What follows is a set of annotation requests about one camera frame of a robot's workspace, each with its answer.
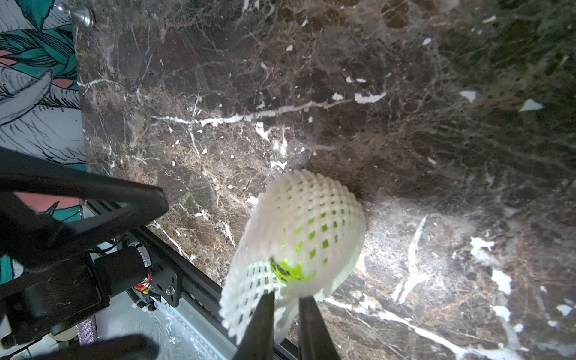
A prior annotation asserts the green custard apple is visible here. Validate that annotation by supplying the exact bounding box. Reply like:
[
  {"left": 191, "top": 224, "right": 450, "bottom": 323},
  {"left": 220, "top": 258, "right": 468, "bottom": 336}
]
[{"left": 270, "top": 194, "right": 366, "bottom": 288}]

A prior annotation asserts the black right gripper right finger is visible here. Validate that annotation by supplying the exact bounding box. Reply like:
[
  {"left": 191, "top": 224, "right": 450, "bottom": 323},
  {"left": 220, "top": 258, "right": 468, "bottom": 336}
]
[{"left": 298, "top": 296, "right": 341, "bottom": 360}]

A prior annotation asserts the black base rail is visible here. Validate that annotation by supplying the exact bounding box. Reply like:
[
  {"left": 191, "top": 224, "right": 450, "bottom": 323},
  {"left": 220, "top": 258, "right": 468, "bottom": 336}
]
[{"left": 85, "top": 199, "right": 300, "bottom": 360}]

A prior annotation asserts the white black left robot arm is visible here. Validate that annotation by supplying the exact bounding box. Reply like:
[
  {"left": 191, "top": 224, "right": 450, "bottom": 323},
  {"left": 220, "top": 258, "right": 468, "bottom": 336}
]
[{"left": 1, "top": 148, "right": 169, "bottom": 349}]

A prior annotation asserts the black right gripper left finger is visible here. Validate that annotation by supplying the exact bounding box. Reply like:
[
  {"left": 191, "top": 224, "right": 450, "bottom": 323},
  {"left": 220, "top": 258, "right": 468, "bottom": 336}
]
[{"left": 232, "top": 292, "right": 275, "bottom": 360}]

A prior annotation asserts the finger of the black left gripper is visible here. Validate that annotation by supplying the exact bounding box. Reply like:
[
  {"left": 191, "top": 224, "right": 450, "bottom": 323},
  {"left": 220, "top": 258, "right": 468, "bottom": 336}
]
[{"left": 0, "top": 145, "right": 170, "bottom": 271}]

